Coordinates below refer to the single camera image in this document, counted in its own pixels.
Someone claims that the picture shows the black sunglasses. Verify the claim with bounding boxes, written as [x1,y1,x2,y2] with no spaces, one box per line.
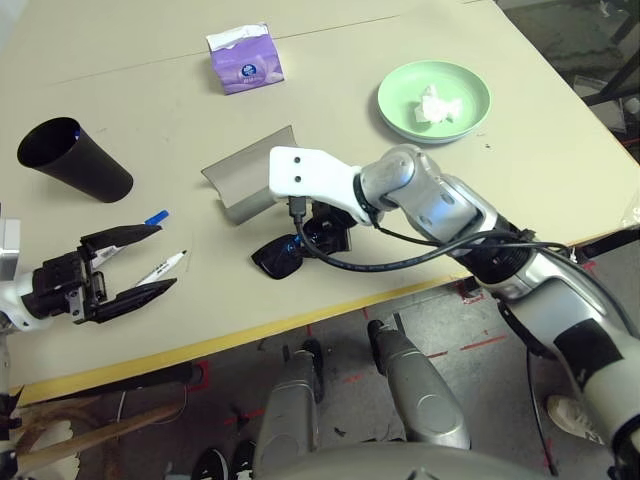
[251,219,351,282]

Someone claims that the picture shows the clear plastic bag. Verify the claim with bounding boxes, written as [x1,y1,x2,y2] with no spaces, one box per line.
[622,192,640,231]

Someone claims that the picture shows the grey glasses case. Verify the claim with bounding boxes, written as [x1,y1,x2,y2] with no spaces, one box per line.
[201,124,301,226]

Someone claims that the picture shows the white tissue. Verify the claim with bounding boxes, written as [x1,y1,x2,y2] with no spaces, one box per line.
[412,84,464,125]

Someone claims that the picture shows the black sneaker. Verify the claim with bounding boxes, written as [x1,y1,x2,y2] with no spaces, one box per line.
[229,439,259,480]
[192,447,229,480]

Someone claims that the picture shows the wooden stick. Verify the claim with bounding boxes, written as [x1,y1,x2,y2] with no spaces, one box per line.
[19,394,184,471]

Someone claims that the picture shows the grey robot torso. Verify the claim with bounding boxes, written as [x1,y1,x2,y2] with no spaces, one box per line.
[252,442,616,480]

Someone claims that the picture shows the black right camera cable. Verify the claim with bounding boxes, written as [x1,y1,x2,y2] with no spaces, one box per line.
[287,195,640,341]

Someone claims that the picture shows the white bystander shoe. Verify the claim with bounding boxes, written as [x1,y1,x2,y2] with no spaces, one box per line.
[545,394,606,446]

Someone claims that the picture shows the black cup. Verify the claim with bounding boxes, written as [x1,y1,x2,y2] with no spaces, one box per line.
[17,117,135,205]

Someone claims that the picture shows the purple tissue pack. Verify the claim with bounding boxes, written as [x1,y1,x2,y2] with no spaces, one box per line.
[205,22,286,96]

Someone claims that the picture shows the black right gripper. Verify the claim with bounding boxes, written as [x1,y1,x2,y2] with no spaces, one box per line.
[308,198,357,231]

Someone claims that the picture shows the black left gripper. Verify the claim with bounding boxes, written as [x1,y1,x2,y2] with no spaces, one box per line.
[20,224,179,326]

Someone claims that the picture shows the robot grey legs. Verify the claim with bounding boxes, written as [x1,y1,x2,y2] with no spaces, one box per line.
[367,313,471,451]

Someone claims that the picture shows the black whiteboard marker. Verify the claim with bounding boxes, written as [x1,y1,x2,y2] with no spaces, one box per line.
[134,249,189,289]

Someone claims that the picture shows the silver robot left leg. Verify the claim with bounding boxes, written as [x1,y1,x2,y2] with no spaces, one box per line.
[252,339,326,469]

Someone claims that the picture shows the green plate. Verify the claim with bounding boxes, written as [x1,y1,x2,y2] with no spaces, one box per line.
[377,59,493,141]

